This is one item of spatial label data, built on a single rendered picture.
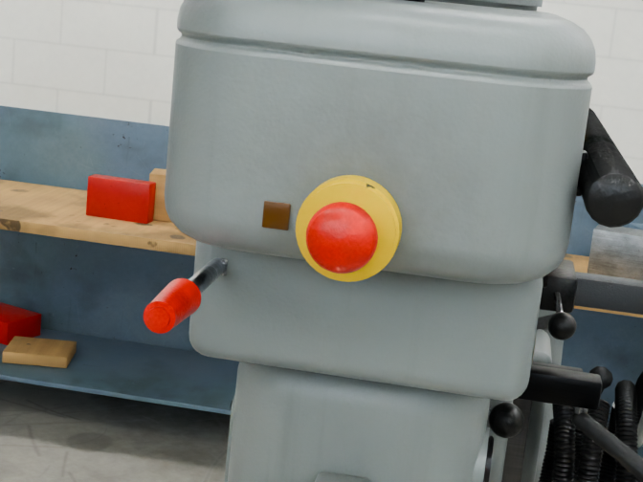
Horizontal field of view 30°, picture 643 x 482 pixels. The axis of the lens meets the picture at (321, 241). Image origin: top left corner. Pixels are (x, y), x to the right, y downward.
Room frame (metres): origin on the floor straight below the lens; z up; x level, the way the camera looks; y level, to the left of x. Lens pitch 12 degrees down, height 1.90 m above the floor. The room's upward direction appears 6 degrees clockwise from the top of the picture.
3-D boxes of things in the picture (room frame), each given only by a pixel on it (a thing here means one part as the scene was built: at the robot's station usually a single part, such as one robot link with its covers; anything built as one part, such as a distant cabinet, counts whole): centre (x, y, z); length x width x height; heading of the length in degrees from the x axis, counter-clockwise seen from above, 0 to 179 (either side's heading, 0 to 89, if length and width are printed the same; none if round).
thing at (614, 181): (0.92, -0.20, 1.79); 0.45 x 0.04 x 0.04; 172
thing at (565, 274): (0.95, -0.19, 1.66); 0.12 x 0.04 x 0.04; 172
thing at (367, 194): (0.68, -0.02, 1.76); 0.06 x 0.02 x 0.06; 82
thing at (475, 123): (0.92, -0.05, 1.81); 0.47 x 0.26 x 0.16; 172
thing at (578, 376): (0.91, -0.19, 1.59); 0.08 x 0.02 x 0.04; 82
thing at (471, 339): (0.95, -0.05, 1.68); 0.34 x 0.24 x 0.10; 172
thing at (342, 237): (0.66, -0.01, 1.76); 0.04 x 0.03 x 0.04; 82
